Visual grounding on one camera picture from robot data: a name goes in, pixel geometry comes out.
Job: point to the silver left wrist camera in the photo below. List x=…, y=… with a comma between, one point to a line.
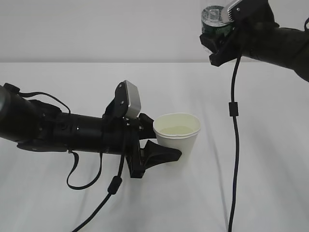
x=126, y=102

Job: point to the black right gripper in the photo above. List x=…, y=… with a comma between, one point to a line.
x=227, y=41

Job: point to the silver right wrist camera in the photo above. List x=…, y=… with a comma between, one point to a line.
x=248, y=13

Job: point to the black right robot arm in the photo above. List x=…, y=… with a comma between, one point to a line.
x=261, y=40

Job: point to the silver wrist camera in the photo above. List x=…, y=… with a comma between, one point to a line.
x=126, y=102
x=248, y=13

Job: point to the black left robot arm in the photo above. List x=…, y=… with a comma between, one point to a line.
x=42, y=127

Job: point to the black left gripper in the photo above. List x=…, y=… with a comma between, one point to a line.
x=122, y=136

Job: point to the clear water bottle green label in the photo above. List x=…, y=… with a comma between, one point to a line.
x=211, y=20

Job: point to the white paper cup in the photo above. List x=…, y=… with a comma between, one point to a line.
x=178, y=131

